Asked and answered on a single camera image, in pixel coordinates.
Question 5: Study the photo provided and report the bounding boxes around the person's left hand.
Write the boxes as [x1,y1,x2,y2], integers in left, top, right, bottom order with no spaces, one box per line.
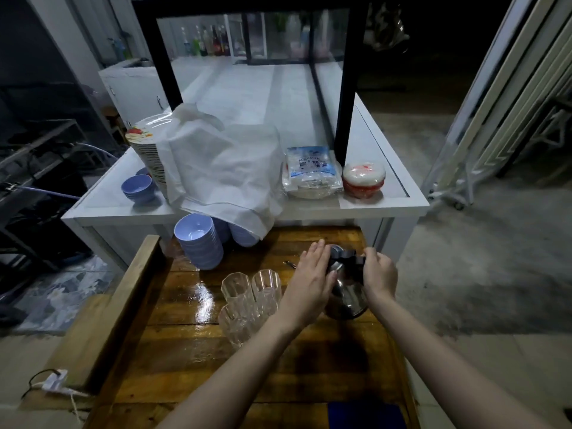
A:
[279,240,337,329]

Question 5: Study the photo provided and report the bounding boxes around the person's right hand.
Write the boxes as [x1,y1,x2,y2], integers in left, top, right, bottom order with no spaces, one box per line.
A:
[362,247,398,310]

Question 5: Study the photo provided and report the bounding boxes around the steel kettle with black lid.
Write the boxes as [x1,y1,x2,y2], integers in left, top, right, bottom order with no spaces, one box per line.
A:
[324,245,371,321]

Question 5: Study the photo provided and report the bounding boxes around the person's right forearm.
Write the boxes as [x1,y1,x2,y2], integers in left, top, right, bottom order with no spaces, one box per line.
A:
[369,296,555,429]

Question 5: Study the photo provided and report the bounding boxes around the person's left forearm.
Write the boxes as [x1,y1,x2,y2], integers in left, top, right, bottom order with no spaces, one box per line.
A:
[154,309,313,429]

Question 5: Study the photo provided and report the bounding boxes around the clear ribbed plastic cup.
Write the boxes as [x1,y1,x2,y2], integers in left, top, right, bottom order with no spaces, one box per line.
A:
[217,304,258,352]
[221,272,252,310]
[250,269,282,316]

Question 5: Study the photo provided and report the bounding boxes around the red and white lidded container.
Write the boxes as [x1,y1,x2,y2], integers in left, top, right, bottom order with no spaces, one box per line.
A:
[342,162,387,200]

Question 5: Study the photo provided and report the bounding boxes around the pack of clear plastic bags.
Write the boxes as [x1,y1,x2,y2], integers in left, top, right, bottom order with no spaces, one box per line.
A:
[282,146,344,200]

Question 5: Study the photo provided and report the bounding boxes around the tall stack of blue bowls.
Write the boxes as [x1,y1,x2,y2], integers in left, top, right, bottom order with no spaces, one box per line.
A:
[174,213,224,271]

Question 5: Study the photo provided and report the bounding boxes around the blue cloth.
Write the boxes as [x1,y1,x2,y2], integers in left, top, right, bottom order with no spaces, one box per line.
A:
[327,401,408,429]

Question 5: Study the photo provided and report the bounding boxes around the white cloth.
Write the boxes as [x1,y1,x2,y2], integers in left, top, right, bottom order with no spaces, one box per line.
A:
[156,103,285,240]

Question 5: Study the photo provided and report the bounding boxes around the white stall counter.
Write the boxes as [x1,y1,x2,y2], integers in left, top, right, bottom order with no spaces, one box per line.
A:
[61,55,430,274]

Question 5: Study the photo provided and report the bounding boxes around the white folding metal gate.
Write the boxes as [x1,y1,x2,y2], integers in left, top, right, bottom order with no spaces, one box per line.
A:
[422,0,572,211]

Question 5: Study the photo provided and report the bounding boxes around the short stack of blue bowls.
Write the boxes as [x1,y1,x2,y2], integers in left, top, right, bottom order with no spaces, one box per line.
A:
[121,168,158,206]

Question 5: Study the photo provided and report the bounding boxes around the stack of patterned white plates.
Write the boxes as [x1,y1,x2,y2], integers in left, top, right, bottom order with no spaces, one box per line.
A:
[125,113,172,198]

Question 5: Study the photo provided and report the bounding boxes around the wooden bench plank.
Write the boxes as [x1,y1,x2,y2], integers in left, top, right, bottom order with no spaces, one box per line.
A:
[20,235,162,411]

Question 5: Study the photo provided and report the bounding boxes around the hanging clear plastic bag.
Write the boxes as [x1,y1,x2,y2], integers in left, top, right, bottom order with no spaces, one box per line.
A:
[363,0,410,53]

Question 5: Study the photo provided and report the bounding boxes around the row of glass bottles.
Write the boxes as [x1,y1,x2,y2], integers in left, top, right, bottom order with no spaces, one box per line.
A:
[179,23,232,57]

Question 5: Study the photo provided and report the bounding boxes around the white chest cabinet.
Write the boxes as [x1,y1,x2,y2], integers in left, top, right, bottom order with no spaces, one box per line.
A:
[98,58,172,129]

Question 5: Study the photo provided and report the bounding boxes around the dark metal shelf rack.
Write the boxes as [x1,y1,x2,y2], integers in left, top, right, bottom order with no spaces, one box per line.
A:
[0,118,97,273]

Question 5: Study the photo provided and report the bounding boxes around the black metal display frame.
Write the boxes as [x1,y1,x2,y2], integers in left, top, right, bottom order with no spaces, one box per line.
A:
[131,0,372,168]

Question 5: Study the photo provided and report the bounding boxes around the white power strip with cable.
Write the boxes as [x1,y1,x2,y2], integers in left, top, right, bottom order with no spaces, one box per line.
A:
[21,368,90,422]

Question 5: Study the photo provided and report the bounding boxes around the light blue hose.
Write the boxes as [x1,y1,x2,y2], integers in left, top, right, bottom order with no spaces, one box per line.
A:
[9,142,119,201]

